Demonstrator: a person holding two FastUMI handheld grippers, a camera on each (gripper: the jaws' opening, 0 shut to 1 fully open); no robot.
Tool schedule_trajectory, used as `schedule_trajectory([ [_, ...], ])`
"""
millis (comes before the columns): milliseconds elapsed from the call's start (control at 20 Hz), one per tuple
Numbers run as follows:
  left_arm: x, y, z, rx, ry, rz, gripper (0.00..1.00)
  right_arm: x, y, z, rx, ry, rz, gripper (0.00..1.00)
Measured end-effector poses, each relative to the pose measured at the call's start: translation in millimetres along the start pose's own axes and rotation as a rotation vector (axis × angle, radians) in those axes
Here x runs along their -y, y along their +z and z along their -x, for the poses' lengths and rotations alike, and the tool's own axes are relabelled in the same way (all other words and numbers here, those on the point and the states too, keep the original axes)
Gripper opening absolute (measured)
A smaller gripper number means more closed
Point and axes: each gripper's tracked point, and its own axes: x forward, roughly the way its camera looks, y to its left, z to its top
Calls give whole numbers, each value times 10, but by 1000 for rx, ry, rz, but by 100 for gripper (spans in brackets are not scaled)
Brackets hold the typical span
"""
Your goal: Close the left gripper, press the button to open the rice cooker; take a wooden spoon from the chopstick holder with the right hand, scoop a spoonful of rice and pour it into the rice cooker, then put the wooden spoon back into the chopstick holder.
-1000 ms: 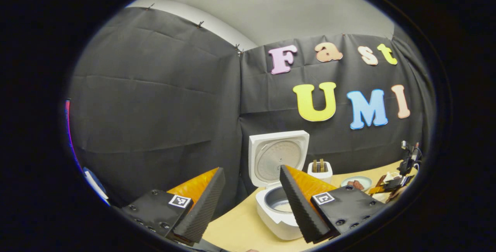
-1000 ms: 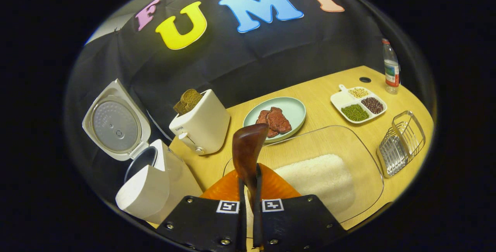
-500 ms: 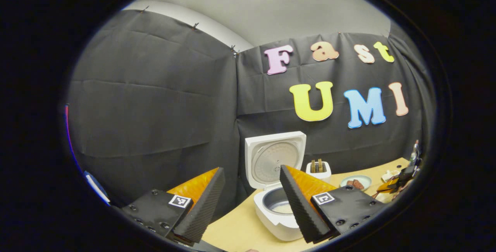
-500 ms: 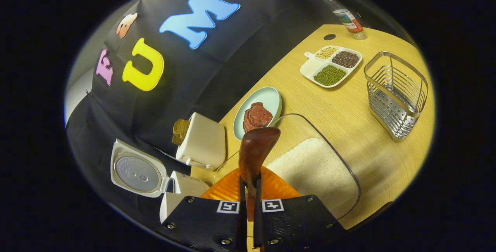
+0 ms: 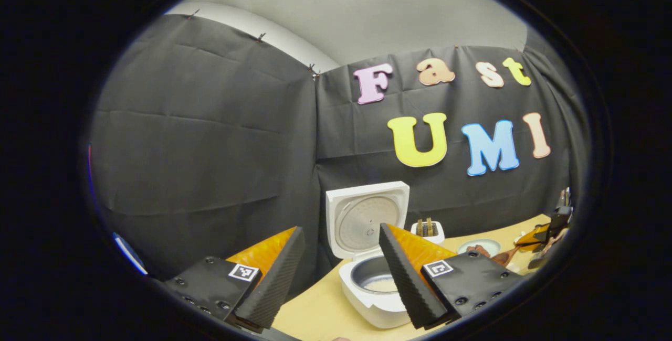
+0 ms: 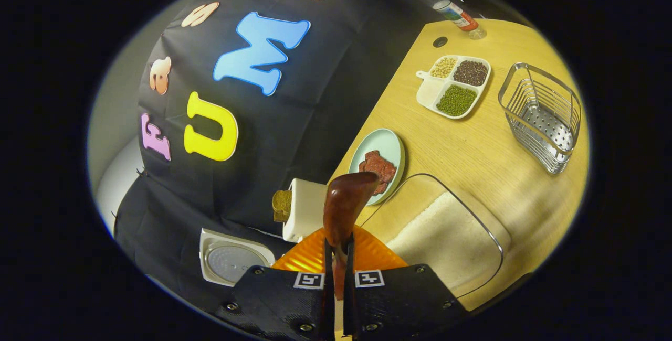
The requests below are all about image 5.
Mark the white toaster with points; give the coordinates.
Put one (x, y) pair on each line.
(433, 238)

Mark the pale green plate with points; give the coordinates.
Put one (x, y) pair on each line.
(491, 245)

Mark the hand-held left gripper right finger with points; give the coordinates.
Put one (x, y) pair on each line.
(412, 288)

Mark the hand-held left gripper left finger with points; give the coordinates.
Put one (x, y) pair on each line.
(273, 288)

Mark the red meat slices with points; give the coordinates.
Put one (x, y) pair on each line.
(476, 251)

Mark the brown bread slice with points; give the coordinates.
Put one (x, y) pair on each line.
(425, 227)

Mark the white rice cooker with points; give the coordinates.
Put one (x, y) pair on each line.
(367, 215)

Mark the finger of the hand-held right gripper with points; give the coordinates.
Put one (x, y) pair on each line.
(533, 236)

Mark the brown wooden spoon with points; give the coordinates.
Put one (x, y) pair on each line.
(504, 257)

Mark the black backdrop cloth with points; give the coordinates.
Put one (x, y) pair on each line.
(210, 136)

